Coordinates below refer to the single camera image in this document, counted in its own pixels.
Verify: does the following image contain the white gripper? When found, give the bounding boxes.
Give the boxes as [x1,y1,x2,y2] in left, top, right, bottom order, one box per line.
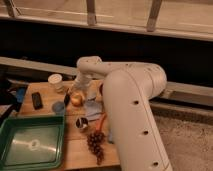
[71,82,94,100]

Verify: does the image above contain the red yellow apple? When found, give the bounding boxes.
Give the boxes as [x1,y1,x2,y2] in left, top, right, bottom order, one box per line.
[71,93,83,106]

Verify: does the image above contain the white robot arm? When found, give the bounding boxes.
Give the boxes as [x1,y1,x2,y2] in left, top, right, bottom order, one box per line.
[74,56,173,171]

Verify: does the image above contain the dark brown bottle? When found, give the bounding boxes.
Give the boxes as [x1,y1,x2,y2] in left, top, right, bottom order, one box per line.
[64,88,71,106]

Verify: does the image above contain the white paper cup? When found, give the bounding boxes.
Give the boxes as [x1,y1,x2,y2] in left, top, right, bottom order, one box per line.
[48,74,63,92]

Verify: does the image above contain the grey blue cloth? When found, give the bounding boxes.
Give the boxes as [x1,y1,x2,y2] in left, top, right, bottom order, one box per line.
[84,100,102,121]

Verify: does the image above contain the small blue round lid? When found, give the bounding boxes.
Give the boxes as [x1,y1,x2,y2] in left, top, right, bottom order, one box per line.
[52,101,66,115]

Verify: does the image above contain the small metal cup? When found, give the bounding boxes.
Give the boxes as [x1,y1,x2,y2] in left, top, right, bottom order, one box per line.
[75,117,88,132]

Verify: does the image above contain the black rectangular device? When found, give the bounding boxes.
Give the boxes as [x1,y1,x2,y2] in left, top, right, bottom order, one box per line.
[32,92,43,110]

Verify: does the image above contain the bunch of dark grapes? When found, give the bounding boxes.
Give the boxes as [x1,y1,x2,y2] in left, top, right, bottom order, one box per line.
[87,131,105,165]

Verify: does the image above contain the blue sponge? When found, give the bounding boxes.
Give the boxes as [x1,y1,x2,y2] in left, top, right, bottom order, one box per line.
[108,131,113,144]

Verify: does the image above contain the blue object at left edge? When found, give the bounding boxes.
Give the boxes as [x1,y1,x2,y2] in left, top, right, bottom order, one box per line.
[15,88,26,103]

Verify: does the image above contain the green plastic tray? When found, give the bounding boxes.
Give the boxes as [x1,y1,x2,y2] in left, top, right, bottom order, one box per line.
[0,115,65,171]

